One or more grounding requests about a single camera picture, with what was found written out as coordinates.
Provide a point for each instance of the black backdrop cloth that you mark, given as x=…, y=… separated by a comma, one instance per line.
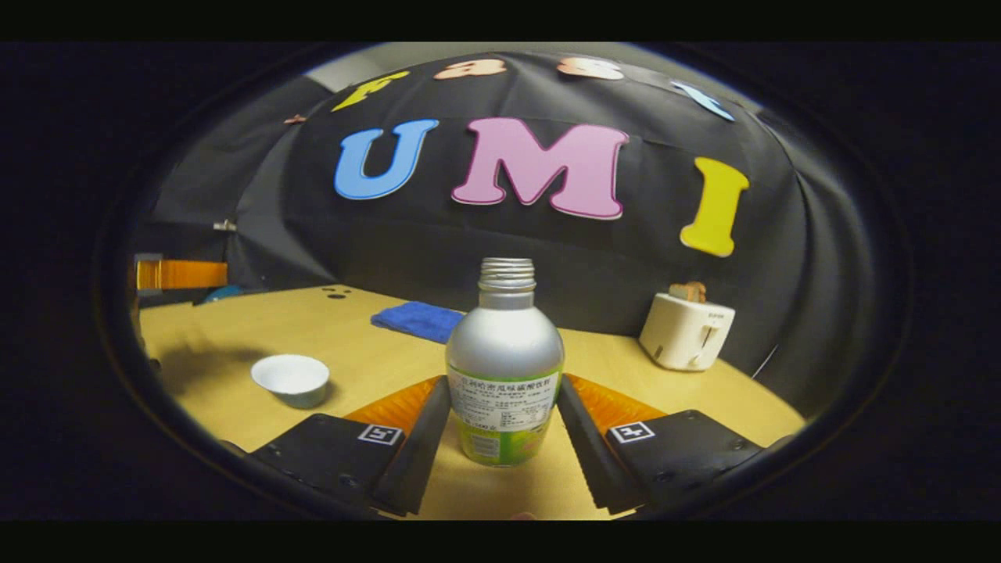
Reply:
x=626, y=258

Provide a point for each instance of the silver metal clip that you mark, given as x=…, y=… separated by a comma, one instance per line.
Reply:
x=225, y=226

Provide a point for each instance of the blue towel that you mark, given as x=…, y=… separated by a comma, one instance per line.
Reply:
x=418, y=320

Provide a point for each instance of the white toaster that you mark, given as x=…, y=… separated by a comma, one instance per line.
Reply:
x=684, y=332

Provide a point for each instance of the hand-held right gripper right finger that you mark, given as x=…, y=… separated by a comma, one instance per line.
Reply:
x=586, y=453

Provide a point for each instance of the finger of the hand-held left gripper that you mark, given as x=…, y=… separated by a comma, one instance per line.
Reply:
x=184, y=274

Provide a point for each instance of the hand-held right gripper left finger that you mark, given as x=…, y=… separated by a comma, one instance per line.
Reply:
x=418, y=453

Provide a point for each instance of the toast slice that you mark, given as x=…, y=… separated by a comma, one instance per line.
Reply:
x=679, y=292
x=697, y=292

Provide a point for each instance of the silver green water bottle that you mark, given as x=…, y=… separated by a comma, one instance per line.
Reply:
x=504, y=344

